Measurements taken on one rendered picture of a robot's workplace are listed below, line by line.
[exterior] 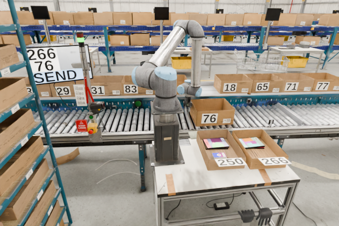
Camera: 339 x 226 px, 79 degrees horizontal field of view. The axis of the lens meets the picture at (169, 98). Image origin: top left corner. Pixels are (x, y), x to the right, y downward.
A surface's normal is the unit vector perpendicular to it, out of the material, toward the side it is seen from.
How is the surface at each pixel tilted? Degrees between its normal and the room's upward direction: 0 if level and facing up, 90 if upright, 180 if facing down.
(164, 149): 90
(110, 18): 90
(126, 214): 0
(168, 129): 90
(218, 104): 89
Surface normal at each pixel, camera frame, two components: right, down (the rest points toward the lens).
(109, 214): 0.01, -0.92
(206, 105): 0.14, 0.38
